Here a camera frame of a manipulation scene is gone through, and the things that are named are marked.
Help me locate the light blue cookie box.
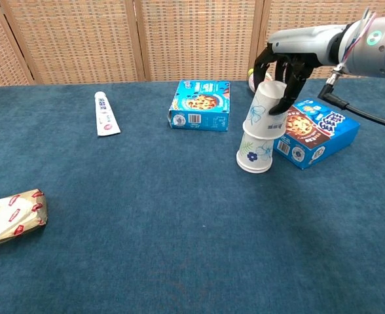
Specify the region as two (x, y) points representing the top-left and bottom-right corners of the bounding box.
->
(168, 80), (231, 132)

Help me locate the blue brown cookie box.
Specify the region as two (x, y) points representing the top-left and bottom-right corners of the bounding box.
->
(272, 99), (361, 170)

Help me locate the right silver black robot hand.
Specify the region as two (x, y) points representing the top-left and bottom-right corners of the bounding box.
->
(253, 23), (349, 115)

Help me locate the blue felt table cloth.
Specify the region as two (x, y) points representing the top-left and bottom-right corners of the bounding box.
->
(0, 78), (385, 314)

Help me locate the green capped drink bottle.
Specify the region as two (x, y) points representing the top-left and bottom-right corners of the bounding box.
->
(247, 67), (274, 93)

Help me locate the gold red printed snack pack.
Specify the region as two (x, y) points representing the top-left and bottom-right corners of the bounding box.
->
(0, 188), (48, 251)

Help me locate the white floral paper cup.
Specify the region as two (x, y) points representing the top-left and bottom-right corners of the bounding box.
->
(236, 130), (274, 171)
(242, 80), (288, 140)
(237, 163), (273, 174)

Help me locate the white toothpaste tube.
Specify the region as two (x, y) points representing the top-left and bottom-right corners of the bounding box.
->
(94, 91), (122, 137)

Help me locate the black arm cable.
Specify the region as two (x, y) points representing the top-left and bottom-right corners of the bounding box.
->
(317, 63), (385, 131)

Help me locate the wicker folding screen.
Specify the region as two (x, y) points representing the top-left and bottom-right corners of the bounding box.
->
(0, 0), (385, 88)

